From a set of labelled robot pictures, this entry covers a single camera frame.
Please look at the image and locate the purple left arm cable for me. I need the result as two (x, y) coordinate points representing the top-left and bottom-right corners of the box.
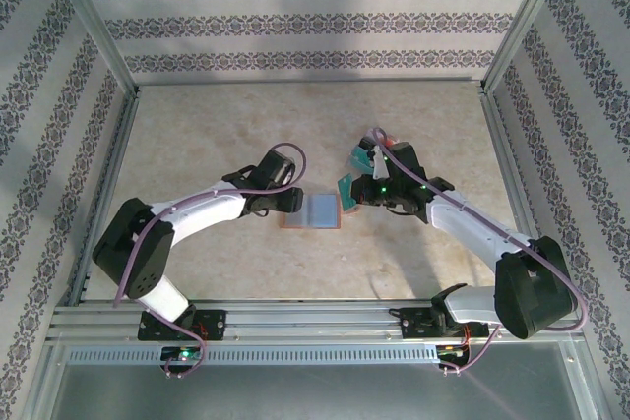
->
(112, 143), (307, 381)

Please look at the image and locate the wide aluminium base rail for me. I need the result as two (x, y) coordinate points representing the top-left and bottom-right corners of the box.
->
(48, 299), (577, 345)

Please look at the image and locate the tan leather card holder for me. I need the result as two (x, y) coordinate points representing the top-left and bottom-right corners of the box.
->
(279, 192), (360, 230)

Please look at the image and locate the controller board with LED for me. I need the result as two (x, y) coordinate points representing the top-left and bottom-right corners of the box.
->
(436, 344), (470, 360)
(160, 345), (204, 363)

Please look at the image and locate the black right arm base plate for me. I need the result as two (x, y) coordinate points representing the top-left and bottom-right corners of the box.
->
(399, 306), (491, 341)

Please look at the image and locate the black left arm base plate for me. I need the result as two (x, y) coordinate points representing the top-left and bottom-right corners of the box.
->
(137, 309), (228, 342)

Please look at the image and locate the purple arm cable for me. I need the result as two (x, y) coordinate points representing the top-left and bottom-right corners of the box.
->
(371, 127), (587, 376)
(112, 143), (307, 381)

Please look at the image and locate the aluminium side rail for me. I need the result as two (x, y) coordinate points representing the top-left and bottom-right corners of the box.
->
(66, 90), (142, 306)
(479, 88), (562, 303)

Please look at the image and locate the aluminium frame post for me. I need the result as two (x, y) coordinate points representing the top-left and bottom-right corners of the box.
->
(41, 0), (142, 96)
(479, 0), (580, 96)

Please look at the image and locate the clear acrylic card box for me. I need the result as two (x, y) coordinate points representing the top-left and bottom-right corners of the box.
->
(346, 125), (403, 173)

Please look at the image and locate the thin aluminium cross rail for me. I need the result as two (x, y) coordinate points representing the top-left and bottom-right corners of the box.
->
(132, 76), (488, 88)

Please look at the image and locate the grey sheet metal tray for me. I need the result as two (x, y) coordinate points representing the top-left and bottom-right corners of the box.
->
(22, 340), (611, 420)

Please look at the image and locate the slotted metal cable duct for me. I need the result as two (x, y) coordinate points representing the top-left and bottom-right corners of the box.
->
(66, 344), (439, 366)

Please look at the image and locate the teal plastic card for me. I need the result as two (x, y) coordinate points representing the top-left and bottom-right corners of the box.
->
(337, 172), (359, 212)
(351, 144), (374, 171)

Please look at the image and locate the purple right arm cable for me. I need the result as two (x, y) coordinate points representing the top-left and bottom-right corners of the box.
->
(371, 127), (587, 376)

